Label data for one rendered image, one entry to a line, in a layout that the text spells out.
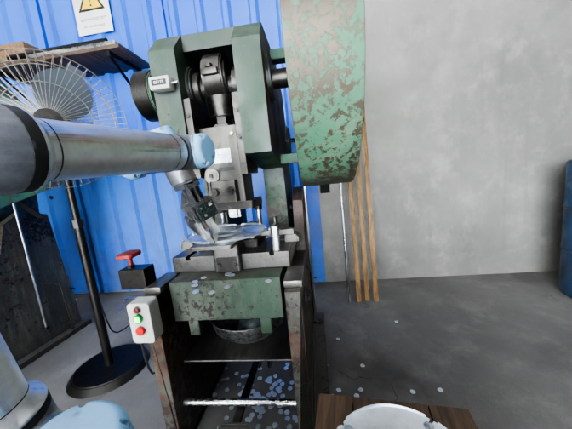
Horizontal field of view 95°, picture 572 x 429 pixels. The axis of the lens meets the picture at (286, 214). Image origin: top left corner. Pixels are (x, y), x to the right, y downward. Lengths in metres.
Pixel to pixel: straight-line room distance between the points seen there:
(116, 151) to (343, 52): 0.51
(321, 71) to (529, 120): 2.19
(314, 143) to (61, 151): 0.55
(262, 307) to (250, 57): 0.83
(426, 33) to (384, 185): 1.12
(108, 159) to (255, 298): 0.65
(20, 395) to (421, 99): 2.41
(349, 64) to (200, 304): 0.85
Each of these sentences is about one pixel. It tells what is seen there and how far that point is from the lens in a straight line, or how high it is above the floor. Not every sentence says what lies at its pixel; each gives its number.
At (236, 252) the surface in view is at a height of 0.72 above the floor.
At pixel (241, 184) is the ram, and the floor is 0.95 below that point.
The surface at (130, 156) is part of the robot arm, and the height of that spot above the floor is 1.03.
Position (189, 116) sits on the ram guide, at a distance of 1.04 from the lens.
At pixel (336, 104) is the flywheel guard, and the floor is 1.13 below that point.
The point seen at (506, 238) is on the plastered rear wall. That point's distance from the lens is 2.74.
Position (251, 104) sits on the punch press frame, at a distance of 0.97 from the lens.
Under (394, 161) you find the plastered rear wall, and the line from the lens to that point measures 2.29.
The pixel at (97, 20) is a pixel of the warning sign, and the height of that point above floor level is 2.31.
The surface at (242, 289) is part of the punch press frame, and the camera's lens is 0.93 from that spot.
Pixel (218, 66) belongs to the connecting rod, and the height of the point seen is 1.37.
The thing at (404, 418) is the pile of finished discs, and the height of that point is 0.39.
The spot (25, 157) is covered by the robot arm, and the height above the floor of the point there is 1.02.
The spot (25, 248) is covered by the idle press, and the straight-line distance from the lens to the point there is 2.31.
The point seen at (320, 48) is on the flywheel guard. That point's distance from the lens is 0.70.
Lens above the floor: 0.98
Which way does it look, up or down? 9 degrees down
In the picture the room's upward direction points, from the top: 6 degrees counter-clockwise
